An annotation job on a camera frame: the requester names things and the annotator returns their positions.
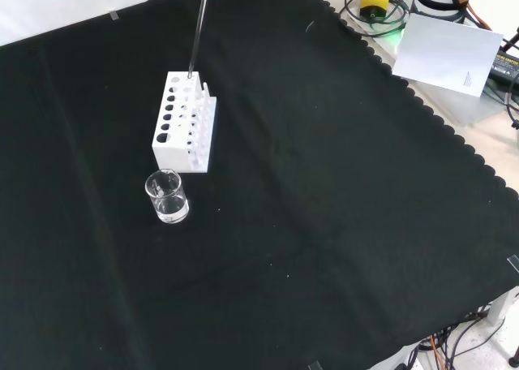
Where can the clear glass rod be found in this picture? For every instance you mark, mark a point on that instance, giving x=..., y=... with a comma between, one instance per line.
x=198, y=29

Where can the white test tube rack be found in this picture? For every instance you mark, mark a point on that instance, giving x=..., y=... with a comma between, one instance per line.
x=172, y=153

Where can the small clear glass beaker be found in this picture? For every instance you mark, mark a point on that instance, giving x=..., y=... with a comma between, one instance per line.
x=167, y=201

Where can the clear tape piece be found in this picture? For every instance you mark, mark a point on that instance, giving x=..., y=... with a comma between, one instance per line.
x=315, y=366
x=114, y=15
x=514, y=263

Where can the black bench cloth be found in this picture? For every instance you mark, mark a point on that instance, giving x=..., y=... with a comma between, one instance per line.
x=284, y=183

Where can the black power adapter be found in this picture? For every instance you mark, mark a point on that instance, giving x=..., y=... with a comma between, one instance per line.
x=504, y=67

